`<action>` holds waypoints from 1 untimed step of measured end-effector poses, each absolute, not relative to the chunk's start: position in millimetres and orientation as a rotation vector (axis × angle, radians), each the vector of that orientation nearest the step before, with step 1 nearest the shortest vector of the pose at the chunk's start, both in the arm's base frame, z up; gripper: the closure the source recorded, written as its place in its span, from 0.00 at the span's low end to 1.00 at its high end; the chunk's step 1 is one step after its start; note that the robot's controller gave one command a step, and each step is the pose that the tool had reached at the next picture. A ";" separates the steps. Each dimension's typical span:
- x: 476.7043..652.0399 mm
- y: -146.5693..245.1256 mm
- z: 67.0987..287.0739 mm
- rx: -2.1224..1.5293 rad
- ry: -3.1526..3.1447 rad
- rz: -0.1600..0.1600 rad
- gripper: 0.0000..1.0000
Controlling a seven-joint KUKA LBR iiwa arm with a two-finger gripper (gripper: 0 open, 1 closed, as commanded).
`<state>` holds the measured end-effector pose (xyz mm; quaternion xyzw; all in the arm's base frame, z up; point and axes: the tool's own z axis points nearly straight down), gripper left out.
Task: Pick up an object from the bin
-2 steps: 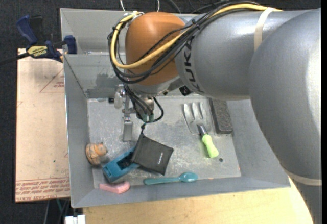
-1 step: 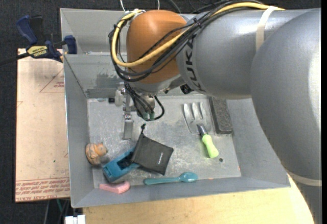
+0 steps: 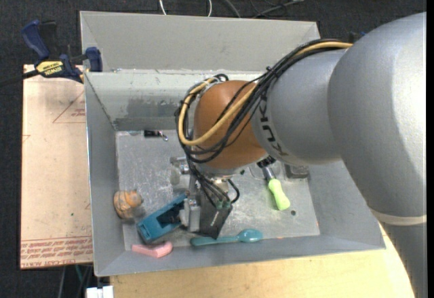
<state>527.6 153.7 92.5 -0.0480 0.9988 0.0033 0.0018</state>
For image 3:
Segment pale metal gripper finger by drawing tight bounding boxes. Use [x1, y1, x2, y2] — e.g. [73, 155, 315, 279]
[182, 198, 199, 214]
[186, 212, 201, 233]

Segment clear glass bottle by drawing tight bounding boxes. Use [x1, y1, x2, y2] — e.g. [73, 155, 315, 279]
[169, 155, 191, 186]

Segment teal plastic spoon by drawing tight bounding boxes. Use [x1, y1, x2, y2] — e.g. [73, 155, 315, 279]
[189, 228, 264, 247]

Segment blue plastic box tool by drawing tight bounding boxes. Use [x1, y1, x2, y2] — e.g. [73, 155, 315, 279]
[136, 192, 189, 245]

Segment pink flat sponge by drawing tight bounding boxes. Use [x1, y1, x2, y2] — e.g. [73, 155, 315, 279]
[131, 241, 174, 259]

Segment orange toy animal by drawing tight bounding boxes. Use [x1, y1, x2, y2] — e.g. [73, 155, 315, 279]
[113, 189, 145, 220]

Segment dark grey flat block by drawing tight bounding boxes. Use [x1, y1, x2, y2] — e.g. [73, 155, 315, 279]
[284, 163, 310, 181]

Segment brown cardboard board red print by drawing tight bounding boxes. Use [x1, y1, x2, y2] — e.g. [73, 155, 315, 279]
[20, 64, 94, 270]

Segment grey metal bin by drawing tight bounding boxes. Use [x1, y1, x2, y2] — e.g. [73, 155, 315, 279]
[79, 10, 387, 278]

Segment green handled screwdriver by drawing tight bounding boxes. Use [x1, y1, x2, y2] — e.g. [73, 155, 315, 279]
[262, 167, 292, 212]

